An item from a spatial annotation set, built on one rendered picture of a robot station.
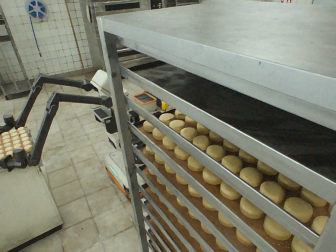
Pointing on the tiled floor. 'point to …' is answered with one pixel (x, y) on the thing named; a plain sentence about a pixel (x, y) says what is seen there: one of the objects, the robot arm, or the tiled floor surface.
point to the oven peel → (75, 37)
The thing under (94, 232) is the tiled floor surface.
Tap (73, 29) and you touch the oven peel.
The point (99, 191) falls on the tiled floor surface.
